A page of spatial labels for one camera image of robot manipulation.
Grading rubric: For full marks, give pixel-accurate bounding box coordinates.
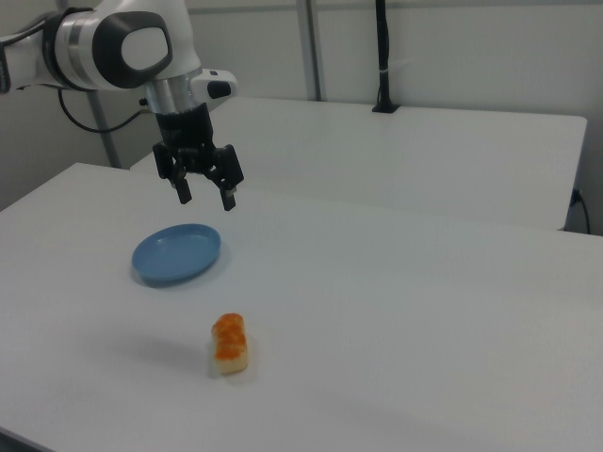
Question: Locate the toasted bread piece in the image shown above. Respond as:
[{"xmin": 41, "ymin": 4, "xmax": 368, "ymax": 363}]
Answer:
[{"xmin": 210, "ymin": 313, "xmax": 250, "ymax": 377}]

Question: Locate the black wall power cable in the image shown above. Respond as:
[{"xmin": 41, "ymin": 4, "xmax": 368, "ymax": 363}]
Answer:
[{"xmin": 570, "ymin": 187, "xmax": 593, "ymax": 235}]

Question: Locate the white side table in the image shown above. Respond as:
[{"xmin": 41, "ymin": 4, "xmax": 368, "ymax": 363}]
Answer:
[{"xmin": 128, "ymin": 96, "xmax": 589, "ymax": 232}]

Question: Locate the white partition post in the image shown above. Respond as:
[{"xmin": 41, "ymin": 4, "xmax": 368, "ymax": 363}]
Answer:
[
  {"xmin": 301, "ymin": 0, "xmax": 327, "ymax": 102},
  {"xmin": 86, "ymin": 88, "xmax": 122, "ymax": 170}
]

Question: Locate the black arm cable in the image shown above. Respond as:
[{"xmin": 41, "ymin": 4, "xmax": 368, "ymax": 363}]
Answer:
[{"xmin": 57, "ymin": 88, "xmax": 157, "ymax": 135}]

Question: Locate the black camera pole stand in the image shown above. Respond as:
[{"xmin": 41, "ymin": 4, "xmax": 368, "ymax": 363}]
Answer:
[{"xmin": 371, "ymin": 0, "xmax": 401, "ymax": 115}]

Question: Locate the blue round plate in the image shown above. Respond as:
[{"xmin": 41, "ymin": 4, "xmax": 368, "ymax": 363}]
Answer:
[{"xmin": 131, "ymin": 222, "xmax": 222, "ymax": 287}]

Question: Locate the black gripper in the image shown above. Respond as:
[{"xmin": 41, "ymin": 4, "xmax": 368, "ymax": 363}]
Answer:
[{"xmin": 152, "ymin": 104, "xmax": 247, "ymax": 213}]

